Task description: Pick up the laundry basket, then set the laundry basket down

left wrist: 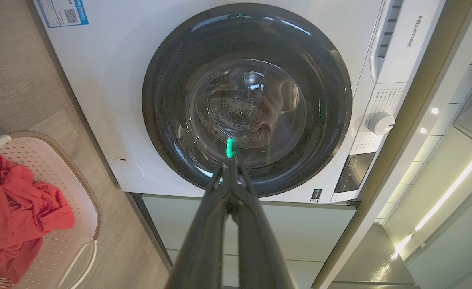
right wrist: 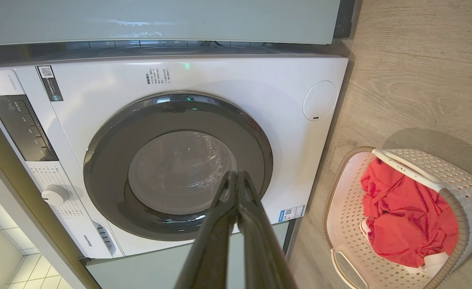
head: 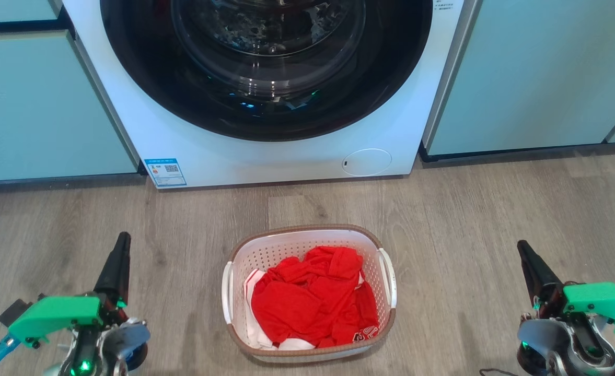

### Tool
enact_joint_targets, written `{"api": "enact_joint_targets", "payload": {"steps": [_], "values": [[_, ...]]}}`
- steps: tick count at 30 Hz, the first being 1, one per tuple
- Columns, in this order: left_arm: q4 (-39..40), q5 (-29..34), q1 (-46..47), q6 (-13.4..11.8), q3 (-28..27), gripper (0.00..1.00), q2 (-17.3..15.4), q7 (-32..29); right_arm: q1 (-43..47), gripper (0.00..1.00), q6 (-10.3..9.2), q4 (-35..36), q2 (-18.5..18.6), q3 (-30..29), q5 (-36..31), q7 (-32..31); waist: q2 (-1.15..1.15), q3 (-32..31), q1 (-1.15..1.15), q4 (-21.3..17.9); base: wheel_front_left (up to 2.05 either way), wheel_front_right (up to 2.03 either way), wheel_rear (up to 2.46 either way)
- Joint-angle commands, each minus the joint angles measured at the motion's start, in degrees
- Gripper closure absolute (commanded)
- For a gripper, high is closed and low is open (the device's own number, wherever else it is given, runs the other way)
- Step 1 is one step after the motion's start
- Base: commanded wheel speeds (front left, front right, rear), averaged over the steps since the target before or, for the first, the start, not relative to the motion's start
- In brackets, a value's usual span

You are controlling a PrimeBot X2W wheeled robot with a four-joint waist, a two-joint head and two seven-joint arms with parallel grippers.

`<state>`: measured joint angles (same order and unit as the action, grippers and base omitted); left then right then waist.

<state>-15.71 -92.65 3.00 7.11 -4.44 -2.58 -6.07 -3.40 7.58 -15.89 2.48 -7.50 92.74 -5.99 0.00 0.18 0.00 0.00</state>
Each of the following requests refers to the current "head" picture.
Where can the pale green cabinet drawer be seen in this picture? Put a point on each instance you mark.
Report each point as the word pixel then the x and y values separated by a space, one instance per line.
pixel 9 9

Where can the small printed text sticker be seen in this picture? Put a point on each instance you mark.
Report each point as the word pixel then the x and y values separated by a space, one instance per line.
pixel 444 4

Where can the black round washer door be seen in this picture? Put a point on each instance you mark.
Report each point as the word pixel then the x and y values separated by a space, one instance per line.
pixel 145 78

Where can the white perforated laundry basket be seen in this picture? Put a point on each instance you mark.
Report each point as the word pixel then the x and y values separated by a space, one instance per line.
pixel 286 249

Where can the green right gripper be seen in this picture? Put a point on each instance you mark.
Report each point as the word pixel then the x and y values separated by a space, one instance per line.
pixel 605 300

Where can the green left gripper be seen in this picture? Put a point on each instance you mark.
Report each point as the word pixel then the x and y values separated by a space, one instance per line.
pixel 51 316

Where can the white garment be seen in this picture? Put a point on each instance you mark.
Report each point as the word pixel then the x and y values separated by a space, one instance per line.
pixel 252 324

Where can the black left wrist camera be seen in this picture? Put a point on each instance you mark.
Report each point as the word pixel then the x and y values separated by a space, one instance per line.
pixel 13 311

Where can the white front-load washing machine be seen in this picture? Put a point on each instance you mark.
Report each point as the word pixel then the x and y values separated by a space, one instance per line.
pixel 234 162

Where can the blue energy label sticker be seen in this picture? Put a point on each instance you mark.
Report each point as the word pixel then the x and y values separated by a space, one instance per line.
pixel 165 173

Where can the red mesh jersey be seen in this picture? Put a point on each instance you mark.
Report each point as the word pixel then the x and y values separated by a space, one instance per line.
pixel 307 303

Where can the round white filter cover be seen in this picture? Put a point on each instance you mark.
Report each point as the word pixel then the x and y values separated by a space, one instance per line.
pixel 367 162

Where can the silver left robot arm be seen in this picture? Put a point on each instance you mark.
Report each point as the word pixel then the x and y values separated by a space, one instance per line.
pixel 119 342

